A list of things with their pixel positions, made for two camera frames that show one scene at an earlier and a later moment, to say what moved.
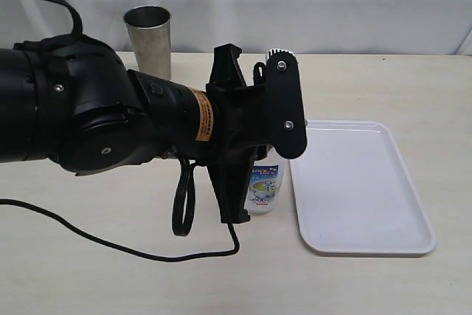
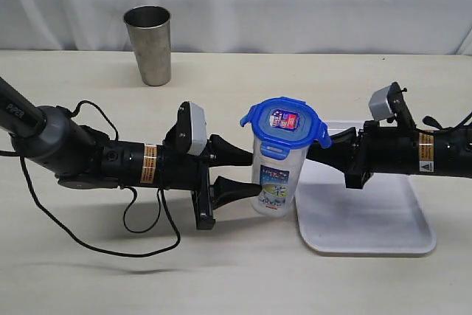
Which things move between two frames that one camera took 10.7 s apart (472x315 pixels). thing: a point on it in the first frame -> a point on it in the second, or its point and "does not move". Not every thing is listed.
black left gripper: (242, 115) -> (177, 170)
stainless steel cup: (150, 29) does not move
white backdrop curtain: (312, 7) does not move
